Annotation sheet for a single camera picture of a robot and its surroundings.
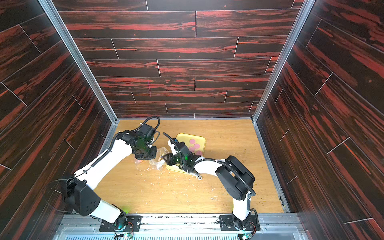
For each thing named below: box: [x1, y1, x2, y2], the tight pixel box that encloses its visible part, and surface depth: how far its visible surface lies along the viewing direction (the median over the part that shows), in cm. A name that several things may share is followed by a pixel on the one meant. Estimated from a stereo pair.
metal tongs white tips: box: [187, 172, 203, 180], surface depth 90 cm
